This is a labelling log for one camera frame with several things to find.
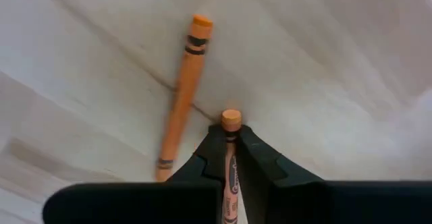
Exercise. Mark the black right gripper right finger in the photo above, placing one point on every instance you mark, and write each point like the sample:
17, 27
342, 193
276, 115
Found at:
320, 203

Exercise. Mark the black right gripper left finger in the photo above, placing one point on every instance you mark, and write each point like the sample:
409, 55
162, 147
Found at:
152, 203

